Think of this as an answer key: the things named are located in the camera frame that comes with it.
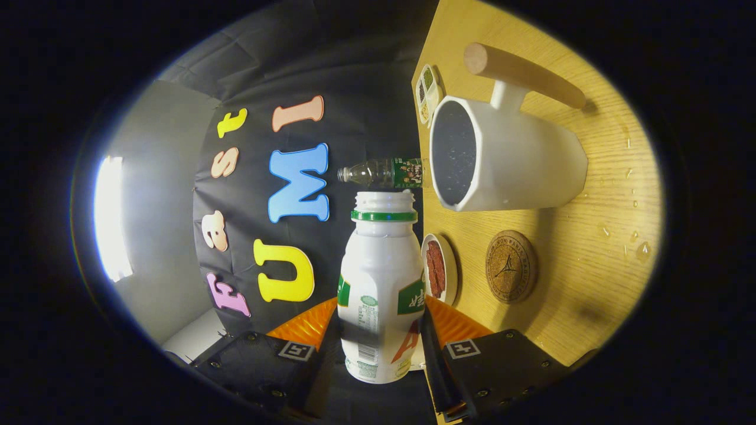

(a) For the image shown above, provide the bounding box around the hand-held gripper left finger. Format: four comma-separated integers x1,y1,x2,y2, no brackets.
192,296,346,418

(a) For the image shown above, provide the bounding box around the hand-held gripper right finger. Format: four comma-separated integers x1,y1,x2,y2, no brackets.
421,295,571,421

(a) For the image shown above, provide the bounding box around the white juice bottle green label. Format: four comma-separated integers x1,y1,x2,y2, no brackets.
337,190,427,385

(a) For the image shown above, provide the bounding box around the round cork coaster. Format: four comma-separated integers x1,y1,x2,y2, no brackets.
485,230,538,304

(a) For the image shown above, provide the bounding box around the white cup wooden handle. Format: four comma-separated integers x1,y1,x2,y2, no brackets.
429,42,589,213

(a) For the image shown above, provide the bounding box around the clear plastic water bottle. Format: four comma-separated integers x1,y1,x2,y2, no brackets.
337,156,431,189

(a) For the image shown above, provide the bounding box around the red sausage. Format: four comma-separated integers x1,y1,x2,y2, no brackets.
434,243,447,299
426,240,438,296

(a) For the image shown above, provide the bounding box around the white round plate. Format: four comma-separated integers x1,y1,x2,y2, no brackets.
421,234,458,306

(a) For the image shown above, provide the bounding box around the wooden table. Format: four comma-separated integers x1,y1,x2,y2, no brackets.
412,0,665,370

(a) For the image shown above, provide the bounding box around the white divided bean dish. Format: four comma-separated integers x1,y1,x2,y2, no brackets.
416,64,444,126

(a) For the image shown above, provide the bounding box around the black backdrop cloth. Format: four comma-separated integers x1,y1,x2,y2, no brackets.
157,0,441,337

